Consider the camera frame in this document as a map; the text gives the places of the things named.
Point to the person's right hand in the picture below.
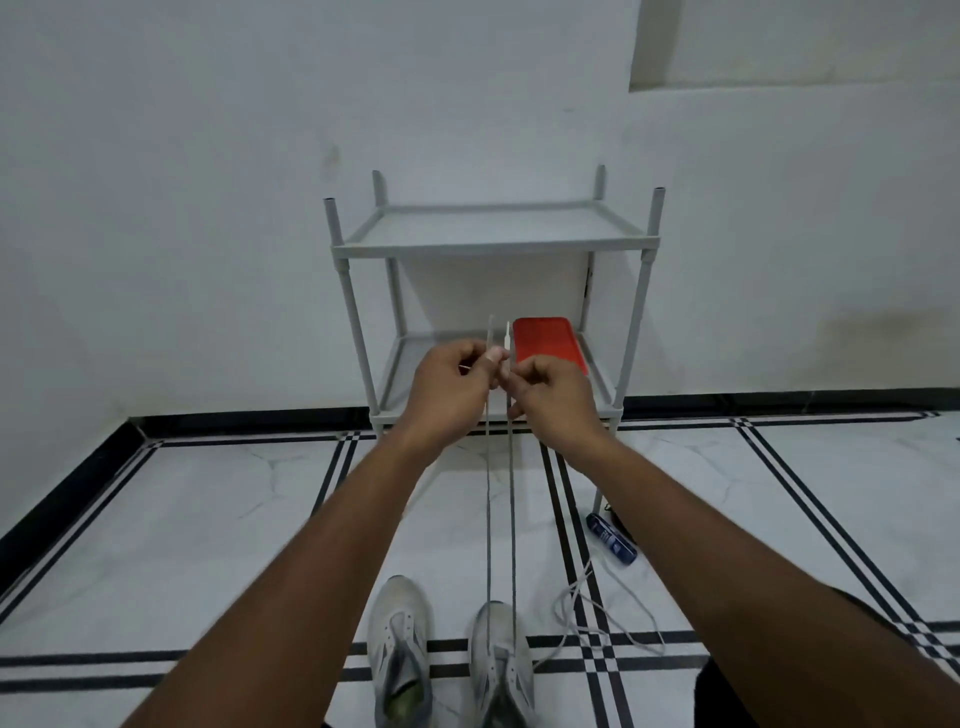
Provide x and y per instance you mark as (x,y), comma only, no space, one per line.
(555,405)

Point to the person's left hand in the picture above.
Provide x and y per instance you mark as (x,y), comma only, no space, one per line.
(446,397)

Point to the clear container with red lid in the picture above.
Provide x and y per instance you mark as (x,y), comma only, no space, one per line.
(547,337)

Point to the white grey sneaker shoe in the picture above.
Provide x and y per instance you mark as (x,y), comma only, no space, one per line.
(401,600)
(499,675)

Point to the person's left forearm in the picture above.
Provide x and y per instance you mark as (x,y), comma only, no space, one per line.
(285,592)

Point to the person's right forearm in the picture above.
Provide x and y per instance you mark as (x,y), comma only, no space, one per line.
(750,592)

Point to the grey metal shelf rack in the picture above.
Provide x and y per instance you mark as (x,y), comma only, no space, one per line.
(487,244)

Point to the black oval polish bottle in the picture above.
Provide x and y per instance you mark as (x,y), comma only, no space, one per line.
(619,523)

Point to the black shorts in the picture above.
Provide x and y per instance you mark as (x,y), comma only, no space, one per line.
(720,705)

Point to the white wall ledge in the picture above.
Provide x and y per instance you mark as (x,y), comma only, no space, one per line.
(810,37)

